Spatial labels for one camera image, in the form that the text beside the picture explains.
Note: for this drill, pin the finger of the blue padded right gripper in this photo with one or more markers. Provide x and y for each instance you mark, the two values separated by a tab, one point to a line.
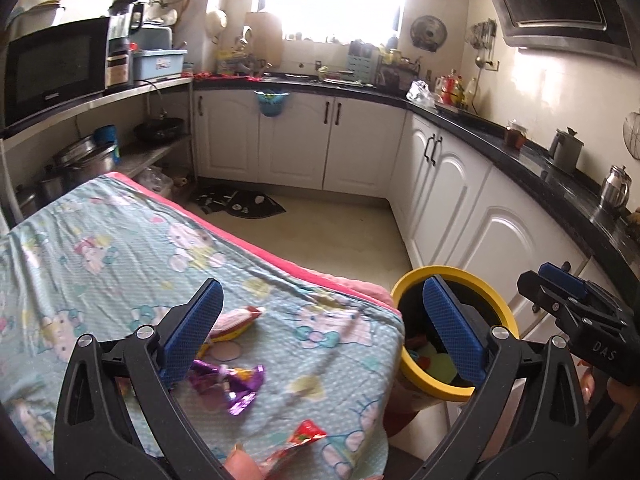
461	329

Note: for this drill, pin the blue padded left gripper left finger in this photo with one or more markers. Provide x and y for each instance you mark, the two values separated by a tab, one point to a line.
183	343

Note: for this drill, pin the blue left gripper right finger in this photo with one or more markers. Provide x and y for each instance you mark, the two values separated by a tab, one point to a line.
574	287

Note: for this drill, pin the yellow rimmed black trash bin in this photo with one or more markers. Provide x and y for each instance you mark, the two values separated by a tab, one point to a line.
447	353

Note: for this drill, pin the black kitchen countertop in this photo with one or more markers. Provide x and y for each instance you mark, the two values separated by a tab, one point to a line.
569	200

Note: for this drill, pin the white kitchen cabinets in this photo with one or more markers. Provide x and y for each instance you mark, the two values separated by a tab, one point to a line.
451	203

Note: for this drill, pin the second operator hand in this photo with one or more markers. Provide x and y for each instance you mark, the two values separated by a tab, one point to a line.
609	403

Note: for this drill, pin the operator hand under gripper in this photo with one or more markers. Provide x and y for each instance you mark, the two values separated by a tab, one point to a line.
241	466

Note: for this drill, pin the pink yellow snack packet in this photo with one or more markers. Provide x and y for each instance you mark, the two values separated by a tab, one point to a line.
230	325

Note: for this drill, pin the purple foil candy wrapper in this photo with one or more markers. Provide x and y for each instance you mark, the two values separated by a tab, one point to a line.
232	388

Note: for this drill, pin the steel kettle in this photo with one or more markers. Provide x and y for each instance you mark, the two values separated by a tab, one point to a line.
615	189

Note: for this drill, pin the Hello Kitty patterned tablecloth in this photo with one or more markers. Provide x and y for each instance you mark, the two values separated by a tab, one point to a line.
111	256

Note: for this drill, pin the grey metal pitcher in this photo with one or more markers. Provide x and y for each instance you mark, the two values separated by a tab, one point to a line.
565	150

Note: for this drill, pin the black floor mat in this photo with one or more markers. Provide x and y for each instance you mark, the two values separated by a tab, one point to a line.
237	202

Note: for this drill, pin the red foil snack wrapper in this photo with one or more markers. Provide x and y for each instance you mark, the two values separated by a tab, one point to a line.
306	433

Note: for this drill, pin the brown glass jar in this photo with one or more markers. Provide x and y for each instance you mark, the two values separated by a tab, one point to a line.
515	135

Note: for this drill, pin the metal shelf rack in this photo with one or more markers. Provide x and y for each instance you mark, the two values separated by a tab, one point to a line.
24	155

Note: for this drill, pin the stainless steel pot stack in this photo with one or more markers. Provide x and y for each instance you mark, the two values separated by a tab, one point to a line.
76	164

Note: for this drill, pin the black wok pan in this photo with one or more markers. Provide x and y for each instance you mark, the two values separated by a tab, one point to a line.
160	131

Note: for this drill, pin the red condiment bottles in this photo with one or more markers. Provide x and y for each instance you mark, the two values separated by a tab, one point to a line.
449	89

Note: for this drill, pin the blue hanging sink basket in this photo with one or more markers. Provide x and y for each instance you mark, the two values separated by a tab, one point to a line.
271	104

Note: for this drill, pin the black range hood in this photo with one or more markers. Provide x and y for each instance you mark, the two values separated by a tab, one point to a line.
603	28

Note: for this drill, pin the blue plastic storage box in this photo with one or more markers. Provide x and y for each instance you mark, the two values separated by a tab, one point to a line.
158	63

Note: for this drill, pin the black microwave oven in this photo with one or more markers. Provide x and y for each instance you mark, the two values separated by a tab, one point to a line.
53	66

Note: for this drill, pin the wooden cutting board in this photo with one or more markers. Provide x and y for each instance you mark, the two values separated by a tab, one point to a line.
267	38

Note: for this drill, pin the black blender jug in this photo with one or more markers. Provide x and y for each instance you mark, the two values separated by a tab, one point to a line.
126	18

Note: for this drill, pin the wall ventilation fan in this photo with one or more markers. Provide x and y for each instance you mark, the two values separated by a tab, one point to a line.
428	33

